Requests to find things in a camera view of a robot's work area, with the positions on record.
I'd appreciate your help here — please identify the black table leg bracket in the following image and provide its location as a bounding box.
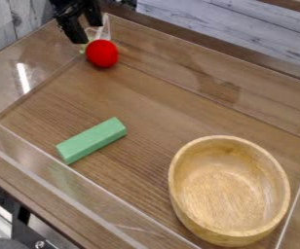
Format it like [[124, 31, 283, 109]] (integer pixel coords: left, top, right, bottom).
[[11, 205, 57, 249]]

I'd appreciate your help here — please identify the clear acrylic tray wall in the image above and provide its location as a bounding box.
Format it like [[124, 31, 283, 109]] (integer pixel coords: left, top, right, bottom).
[[0, 17, 300, 249]]

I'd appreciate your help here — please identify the wooden bowl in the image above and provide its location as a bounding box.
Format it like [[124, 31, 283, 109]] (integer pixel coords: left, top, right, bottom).
[[168, 135, 290, 247]]

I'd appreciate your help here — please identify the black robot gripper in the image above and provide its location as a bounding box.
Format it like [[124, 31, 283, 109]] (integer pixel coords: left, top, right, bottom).
[[48, 0, 103, 44]]

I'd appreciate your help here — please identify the red plush strawberry toy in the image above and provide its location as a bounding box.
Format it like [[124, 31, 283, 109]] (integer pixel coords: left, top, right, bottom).
[[79, 39, 119, 68]]

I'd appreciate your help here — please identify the green rectangular block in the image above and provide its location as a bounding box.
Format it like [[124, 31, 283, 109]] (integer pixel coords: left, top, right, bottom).
[[56, 117, 126, 164]]

